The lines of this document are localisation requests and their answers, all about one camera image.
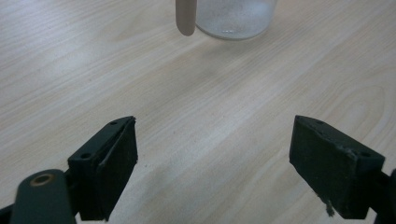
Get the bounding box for clear glass jar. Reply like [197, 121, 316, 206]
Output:
[195, 0, 278, 41]

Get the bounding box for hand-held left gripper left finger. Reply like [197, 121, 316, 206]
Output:
[67, 116, 138, 222]

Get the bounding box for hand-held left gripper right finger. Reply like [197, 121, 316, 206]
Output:
[289, 115, 386, 220]

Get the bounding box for beige rounded stick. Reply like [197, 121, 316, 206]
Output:
[175, 0, 198, 37]

